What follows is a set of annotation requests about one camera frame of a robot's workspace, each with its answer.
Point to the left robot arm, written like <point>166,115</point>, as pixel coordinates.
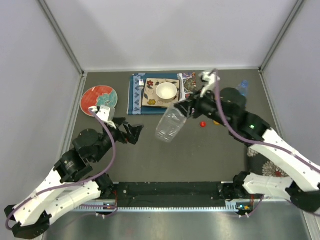
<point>64,189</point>

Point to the red and teal plate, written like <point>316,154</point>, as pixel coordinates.
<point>97,96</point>

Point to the blue patterned placemat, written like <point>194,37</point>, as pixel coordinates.
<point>187,86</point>

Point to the black floral square plate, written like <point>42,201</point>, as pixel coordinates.
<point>260,165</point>

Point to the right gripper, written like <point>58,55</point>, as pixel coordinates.
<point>186,107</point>

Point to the grey slotted cable duct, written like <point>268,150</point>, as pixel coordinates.
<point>226,207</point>

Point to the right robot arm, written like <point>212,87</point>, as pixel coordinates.
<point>300,186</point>

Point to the white ceramic bowl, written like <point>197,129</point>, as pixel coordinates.
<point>166,91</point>

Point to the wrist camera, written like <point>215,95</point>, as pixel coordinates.
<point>104,113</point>
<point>209,79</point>

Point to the square floral beige plate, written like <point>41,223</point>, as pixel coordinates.
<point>150,98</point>

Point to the clear bottle white cap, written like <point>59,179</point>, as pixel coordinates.
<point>170,124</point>

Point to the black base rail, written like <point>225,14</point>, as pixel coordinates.
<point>173,194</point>

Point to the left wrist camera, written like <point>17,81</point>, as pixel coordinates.
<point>104,113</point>

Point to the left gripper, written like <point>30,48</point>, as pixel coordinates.
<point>133,135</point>

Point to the blue label water bottle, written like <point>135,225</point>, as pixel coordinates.
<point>243,88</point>

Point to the red bottle cap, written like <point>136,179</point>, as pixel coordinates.
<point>203,124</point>

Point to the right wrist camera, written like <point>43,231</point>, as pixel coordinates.
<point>209,79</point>

